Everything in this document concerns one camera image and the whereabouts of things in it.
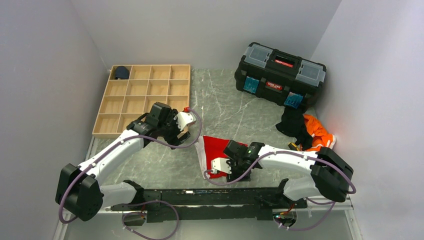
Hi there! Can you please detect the red white underwear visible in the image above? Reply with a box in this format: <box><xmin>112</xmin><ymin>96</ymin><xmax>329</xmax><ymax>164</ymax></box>
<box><xmin>194</xmin><ymin>135</ymin><xmax>248</xmax><ymax>187</ymax></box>

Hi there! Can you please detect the dark blue rolled garment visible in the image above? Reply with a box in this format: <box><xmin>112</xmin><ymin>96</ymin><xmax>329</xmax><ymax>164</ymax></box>
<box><xmin>113</xmin><ymin>65</ymin><xmax>130</xmax><ymax>80</ymax></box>

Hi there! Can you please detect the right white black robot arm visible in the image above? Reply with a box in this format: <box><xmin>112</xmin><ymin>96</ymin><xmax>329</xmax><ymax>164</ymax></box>
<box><xmin>211</xmin><ymin>140</ymin><xmax>356</xmax><ymax>208</ymax></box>

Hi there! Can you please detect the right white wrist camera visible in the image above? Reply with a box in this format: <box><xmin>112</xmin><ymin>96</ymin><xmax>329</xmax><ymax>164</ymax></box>
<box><xmin>209</xmin><ymin>157</ymin><xmax>232</xmax><ymax>179</ymax></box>

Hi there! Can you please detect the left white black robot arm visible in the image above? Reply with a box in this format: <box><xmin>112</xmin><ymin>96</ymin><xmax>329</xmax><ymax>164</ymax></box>
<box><xmin>55</xmin><ymin>102</ymin><xmax>202</xmax><ymax>224</ymax></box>

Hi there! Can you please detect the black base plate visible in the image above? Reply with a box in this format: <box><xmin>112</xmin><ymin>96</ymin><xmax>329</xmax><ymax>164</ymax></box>
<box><xmin>111</xmin><ymin>187</ymin><xmax>308</xmax><ymax>223</ymax></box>

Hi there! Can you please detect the black garment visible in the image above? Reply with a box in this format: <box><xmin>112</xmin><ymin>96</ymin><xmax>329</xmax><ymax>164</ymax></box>
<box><xmin>275</xmin><ymin>107</ymin><xmax>313</xmax><ymax>151</ymax></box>

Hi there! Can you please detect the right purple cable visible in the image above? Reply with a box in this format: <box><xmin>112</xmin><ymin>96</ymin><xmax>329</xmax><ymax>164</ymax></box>
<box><xmin>202</xmin><ymin>149</ymin><xmax>357</xmax><ymax>232</ymax></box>

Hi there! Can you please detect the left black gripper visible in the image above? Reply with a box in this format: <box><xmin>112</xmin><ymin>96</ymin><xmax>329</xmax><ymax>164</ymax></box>
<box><xmin>158</xmin><ymin>109</ymin><xmax>191</xmax><ymax>149</ymax></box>

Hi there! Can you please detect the wooden compartment tray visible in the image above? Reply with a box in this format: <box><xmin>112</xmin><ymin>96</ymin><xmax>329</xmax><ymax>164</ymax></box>
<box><xmin>92</xmin><ymin>64</ymin><xmax>191</xmax><ymax>139</ymax></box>

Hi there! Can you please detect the purple cable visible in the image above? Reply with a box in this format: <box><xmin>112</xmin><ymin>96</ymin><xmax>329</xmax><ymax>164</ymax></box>
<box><xmin>202</xmin><ymin>149</ymin><xmax>357</xmax><ymax>232</ymax></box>
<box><xmin>58</xmin><ymin>106</ymin><xmax>204</xmax><ymax>240</ymax></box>

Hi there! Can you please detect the black toolbox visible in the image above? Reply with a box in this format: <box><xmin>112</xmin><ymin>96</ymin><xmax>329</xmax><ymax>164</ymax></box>
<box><xmin>234</xmin><ymin>42</ymin><xmax>327</xmax><ymax>112</ymax></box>

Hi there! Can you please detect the orange garment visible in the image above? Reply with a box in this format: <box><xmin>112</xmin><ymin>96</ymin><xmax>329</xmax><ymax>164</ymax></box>
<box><xmin>301</xmin><ymin>114</ymin><xmax>337</xmax><ymax>152</ymax></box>

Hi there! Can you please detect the yellow black screwdriver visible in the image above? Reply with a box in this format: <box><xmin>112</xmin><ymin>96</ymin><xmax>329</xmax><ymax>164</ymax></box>
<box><xmin>287</xmin><ymin>142</ymin><xmax>300</xmax><ymax>152</ymax></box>

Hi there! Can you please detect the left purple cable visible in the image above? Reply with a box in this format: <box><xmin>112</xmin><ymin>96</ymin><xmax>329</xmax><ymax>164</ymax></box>
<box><xmin>58</xmin><ymin>106</ymin><xmax>204</xmax><ymax>240</ymax></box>

